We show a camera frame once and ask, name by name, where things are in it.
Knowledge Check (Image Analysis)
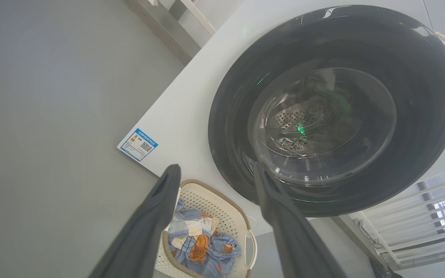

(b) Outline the blue white energy label sticker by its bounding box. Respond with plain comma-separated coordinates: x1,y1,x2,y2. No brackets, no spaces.
117,128,159,162

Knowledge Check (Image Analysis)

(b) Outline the blue printed denim garment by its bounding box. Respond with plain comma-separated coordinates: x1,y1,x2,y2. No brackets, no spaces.
168,199,242,277

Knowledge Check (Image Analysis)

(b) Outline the perforated steel washing machine drum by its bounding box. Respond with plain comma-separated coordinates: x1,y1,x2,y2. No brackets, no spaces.
259,91,362,158

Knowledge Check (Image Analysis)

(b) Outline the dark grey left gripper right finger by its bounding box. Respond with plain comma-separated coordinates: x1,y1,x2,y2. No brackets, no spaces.
253,163,347,278

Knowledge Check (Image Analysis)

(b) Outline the cream perforated laundry basket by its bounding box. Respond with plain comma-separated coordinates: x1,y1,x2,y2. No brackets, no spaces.
154,180,258,278

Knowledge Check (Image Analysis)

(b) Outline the white metal railing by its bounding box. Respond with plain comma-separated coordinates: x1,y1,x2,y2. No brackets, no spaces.
331,161,445,271
122,0,216,65

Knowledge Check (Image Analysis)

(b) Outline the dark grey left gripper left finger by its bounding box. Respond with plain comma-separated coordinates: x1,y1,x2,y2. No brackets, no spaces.
89,164,182,278

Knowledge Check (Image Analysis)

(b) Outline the white front-load washing machine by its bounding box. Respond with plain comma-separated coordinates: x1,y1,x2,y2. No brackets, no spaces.
117,0,445,237

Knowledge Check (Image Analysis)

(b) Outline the round black glass washer door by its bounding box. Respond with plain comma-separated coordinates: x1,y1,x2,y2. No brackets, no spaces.
208,5,445,218

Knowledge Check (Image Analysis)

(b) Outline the cream blue orange striped garment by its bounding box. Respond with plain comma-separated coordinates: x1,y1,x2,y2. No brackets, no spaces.
168,212,220,263

